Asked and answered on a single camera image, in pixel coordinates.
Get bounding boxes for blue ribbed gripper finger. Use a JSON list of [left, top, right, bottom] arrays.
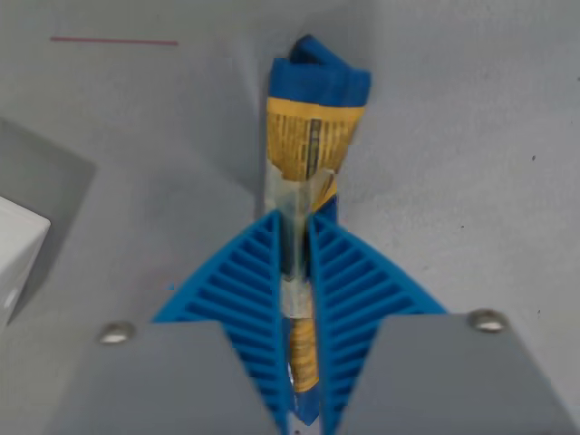
[[44, 210, 292, 435], [309, 211, 580, 435]]

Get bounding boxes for white wall power socket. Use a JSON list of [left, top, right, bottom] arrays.
[[0, 195, 52, 330]]

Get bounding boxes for blue and yellow bag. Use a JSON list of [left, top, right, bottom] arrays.
[[260, 34, 374, 427]]

